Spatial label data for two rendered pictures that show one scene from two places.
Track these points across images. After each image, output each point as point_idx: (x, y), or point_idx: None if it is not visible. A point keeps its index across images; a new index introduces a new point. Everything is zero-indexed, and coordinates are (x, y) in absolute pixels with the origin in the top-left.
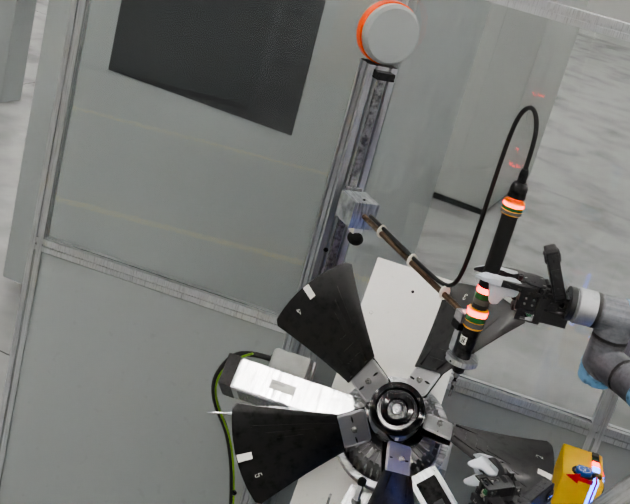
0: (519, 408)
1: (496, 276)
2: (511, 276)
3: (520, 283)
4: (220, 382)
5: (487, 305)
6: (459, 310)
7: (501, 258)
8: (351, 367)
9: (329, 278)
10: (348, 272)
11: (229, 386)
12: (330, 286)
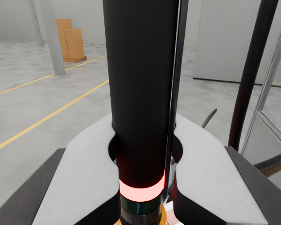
0: None
1: (91, 131)
2: (175, 196)
3: (40, 219)
4: (171, 160)
5: (126, 218)
6: (171, 202)
7: (110, 67)
8: None
9: (206, 119)
10: (210, 116)
11: (171, 164)
12: (202, 125)
